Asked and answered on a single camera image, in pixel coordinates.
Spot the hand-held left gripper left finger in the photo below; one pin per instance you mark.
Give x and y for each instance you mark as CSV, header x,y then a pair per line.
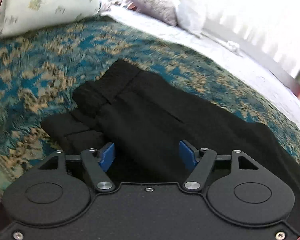
x,y
107,156

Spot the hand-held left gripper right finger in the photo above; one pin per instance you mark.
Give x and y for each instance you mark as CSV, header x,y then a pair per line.
x,y
187,156

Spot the black pants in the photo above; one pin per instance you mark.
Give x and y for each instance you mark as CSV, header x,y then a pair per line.
x,y
145,110

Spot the teal paisley patterned blanket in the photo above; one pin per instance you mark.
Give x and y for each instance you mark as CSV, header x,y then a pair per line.
x,y
40,80

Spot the white bedsheet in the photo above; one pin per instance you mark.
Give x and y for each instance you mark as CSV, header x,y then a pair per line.
x,y
197,47

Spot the small crumpled white cloth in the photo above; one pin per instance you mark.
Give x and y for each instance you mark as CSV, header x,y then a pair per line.
x,y
233,46

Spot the plain white pillow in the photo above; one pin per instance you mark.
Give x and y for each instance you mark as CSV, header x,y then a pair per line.
x,y
191,15

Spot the lilac floral pillow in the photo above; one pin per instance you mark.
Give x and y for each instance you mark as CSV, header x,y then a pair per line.
x,y
156,6

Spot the white sheer curtain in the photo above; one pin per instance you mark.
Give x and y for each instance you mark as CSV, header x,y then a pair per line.
x,y
265,15

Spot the white green floral pillow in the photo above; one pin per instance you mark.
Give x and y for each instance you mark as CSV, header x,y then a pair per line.
x,y
45,2

